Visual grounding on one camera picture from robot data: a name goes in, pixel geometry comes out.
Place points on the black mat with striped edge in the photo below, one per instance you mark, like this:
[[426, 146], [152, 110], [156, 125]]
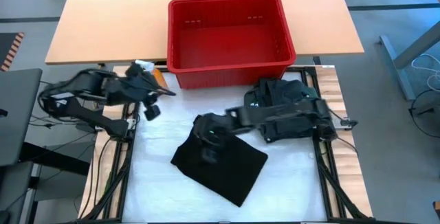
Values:
[[7, 48]]

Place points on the black aluminium table frame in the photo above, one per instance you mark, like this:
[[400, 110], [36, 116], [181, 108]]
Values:
[[123, 179]]

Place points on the red plastic laundry bin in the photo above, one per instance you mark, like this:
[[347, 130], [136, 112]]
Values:
[[230, 76]]

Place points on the light wooden desk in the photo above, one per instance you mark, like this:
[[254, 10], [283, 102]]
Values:
[[113, 18]]

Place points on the grey metal desk leg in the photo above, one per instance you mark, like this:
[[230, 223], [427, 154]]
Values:
[[400, 76]]

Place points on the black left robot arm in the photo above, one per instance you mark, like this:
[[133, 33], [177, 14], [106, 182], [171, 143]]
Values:
[[86, 114]]

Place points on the orange spray bottle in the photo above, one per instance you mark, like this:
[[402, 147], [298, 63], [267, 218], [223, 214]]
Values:
[[159, 76]]

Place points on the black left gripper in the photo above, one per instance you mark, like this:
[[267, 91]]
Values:
[[141, 86]]

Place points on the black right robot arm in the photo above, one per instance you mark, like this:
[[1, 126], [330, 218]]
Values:
[[275, 114]]

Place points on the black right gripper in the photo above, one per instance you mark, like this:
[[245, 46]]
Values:
[[211, 129]]

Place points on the black floor beam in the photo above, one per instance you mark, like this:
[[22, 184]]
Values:
[[55, 158]]

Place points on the black long-sleeved shirt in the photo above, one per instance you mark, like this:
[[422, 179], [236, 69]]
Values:
[[230, 172]]

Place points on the green shirt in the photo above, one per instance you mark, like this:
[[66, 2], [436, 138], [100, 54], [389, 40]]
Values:
[[250, 98]]

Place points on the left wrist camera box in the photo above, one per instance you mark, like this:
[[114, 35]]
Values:
[[152, 112]]

